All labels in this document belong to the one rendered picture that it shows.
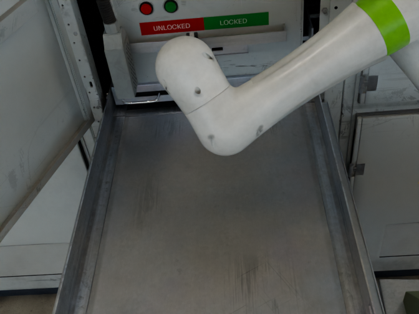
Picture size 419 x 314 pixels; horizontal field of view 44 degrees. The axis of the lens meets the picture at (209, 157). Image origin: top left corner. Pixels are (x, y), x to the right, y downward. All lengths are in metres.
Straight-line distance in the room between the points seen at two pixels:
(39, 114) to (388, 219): 1.13
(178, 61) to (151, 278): 0.44
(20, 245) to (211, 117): 1.19
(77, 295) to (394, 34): 0.76
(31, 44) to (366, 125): 0.89
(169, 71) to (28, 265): 1.28
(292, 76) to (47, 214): 1.08
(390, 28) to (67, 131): 0.86
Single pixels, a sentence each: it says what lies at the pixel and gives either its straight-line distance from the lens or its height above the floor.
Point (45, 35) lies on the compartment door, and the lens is 1.32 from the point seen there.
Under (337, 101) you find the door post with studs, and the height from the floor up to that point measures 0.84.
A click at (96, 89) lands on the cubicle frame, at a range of 1.42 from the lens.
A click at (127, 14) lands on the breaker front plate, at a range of 1.33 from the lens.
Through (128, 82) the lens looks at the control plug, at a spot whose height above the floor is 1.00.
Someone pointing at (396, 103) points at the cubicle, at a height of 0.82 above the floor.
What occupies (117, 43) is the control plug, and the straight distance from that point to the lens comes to 1.25.
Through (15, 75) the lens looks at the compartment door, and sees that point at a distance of 1.24.
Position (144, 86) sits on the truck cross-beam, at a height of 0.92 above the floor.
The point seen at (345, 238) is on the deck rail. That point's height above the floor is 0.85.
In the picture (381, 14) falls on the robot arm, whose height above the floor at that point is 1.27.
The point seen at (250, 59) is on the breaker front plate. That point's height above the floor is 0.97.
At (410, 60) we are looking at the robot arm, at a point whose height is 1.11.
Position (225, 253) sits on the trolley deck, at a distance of 1.08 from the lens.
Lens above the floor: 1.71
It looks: 43 degrees down
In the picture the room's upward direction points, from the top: 7 degrees counter-clockwise
